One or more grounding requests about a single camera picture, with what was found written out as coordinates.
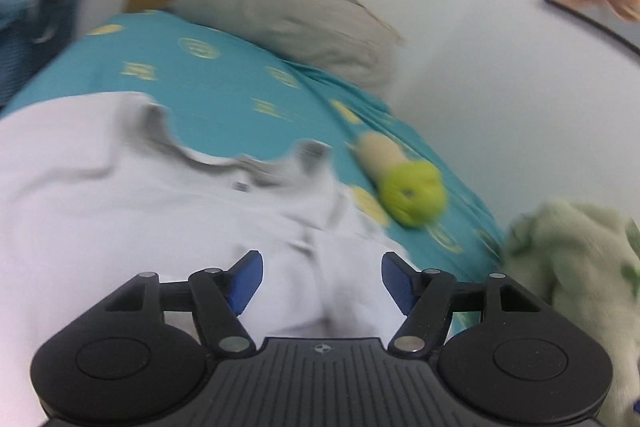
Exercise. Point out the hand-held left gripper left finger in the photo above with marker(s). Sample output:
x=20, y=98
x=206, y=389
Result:
x=247, y=282

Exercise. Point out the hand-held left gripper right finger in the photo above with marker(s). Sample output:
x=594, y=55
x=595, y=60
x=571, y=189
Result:
x=397, y=279

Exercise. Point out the white shirt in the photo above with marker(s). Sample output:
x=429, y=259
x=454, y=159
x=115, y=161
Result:
x=125, y=207

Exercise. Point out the green plush toy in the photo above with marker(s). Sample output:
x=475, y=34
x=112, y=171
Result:
x=412, y=197

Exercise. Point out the green fleece lion-print blanket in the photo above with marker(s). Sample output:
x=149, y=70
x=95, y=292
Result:
x=575, y=267

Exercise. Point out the bed with teal printed sheet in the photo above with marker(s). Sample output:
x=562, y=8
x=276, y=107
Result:
x=225, y=82

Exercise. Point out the grey pillow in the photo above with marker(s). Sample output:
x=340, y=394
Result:
x=280, y=2

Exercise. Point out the blue covered chair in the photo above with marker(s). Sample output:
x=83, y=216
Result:
x=25, y=37

